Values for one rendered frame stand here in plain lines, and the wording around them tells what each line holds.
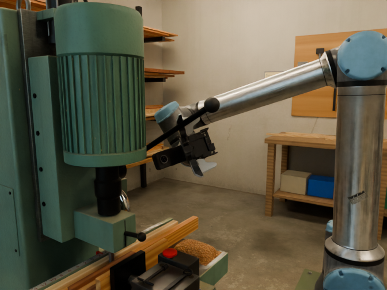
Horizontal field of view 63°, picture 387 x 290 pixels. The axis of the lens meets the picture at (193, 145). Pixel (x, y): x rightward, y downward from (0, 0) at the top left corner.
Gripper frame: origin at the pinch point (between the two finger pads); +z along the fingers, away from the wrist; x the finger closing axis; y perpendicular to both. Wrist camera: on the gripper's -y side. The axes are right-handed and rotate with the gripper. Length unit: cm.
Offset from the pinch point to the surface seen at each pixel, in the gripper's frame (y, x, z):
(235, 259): 17, 85, -190
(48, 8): -19.0, -39.1, 3.2
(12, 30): -27.5, -36.1, 4.3
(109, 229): -22.2, 11.4, 1.7
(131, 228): -18.3, 13.1, -2.1
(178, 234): -10.1, 22.1, -25.1
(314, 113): 165, -8, -276
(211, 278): -5.3, 33.3, -12.2
